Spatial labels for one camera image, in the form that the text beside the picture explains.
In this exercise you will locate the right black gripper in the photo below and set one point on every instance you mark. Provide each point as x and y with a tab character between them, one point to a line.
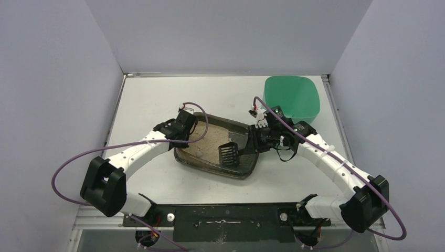
256	138

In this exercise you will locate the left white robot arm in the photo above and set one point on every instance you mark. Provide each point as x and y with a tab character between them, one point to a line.
104	185

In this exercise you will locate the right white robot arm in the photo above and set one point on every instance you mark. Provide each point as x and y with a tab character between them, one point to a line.
364	197

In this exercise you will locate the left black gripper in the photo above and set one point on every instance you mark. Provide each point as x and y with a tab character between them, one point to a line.
186	131

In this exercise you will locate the black slotted litter scoop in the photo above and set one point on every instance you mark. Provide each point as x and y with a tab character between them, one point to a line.
229	154

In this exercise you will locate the beige cat litter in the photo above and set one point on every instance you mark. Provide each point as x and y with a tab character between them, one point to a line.
207	148

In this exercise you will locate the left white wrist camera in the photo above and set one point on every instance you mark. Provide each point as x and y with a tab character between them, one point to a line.
184	107

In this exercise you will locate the green plastic bin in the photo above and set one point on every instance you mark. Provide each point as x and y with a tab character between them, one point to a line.
297	96

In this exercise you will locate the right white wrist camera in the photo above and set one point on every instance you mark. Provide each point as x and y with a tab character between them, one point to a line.
260	116

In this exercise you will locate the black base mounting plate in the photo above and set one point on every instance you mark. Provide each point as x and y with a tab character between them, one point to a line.
249	222

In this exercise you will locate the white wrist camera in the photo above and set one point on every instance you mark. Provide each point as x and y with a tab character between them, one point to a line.
260	116
184	107

